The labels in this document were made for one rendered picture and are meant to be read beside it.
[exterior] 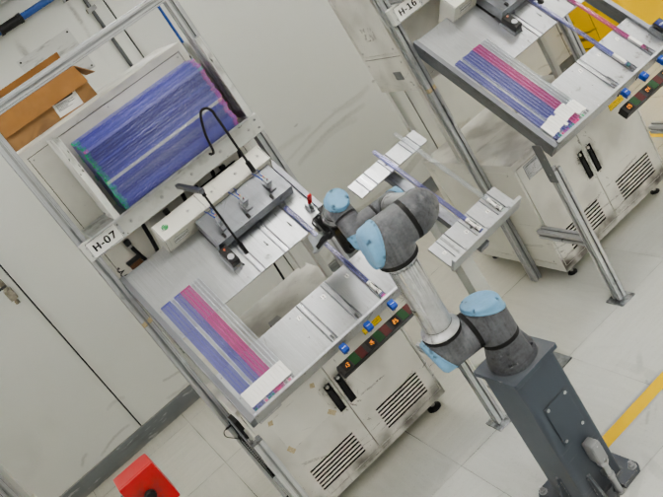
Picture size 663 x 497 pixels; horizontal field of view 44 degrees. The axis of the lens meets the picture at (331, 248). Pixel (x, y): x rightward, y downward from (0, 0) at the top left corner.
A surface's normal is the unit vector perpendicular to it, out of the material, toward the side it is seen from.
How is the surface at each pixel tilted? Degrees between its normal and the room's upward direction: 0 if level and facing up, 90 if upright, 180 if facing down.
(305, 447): 90
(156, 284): 42
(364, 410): 90
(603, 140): 90
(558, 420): 90
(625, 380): 0
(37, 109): 80
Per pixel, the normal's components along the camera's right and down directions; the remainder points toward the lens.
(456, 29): -0.06, -0.46
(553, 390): 0.49, 0.09
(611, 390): -0.52, -0.77
